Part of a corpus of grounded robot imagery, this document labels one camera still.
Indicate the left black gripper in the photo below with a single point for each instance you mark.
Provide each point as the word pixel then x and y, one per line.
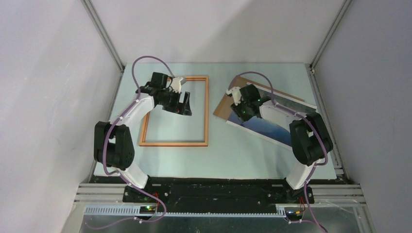
pixel 182 108

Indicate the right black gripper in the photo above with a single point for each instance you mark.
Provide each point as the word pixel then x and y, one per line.
pixel 242 117

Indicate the sunset photo print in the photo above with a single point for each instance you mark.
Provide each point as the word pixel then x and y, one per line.
pixel 273 124

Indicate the brown backing board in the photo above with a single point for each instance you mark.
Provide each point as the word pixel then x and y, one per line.
pixel 223 109

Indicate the wooden picture frame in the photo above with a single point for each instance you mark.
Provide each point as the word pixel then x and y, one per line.
pixel 165 129

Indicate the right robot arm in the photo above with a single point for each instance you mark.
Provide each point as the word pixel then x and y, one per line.
pixel 310 139

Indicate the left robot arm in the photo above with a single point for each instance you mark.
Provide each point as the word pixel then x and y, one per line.
pixel 113 141

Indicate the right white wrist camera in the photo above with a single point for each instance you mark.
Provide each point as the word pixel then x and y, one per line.
pixel 235 93

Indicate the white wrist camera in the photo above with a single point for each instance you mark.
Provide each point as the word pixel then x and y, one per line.
pixel 235 93
pixel 176 84

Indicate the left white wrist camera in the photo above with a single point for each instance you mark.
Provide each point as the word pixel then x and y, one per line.
pixel 176 84

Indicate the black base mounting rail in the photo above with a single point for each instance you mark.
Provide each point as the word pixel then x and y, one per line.
pixel 202 195

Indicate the left aluminium corner post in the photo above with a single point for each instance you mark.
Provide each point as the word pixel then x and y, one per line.
pixel 101 30

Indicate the aluminium corner post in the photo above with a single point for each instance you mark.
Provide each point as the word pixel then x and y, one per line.
pixel 330 33
pixel 101 30

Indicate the grey cable duct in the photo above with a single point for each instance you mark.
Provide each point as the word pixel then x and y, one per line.
pixel 139 210

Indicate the right aluminium corner post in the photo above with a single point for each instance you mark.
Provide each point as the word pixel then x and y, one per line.
pixel 330 33

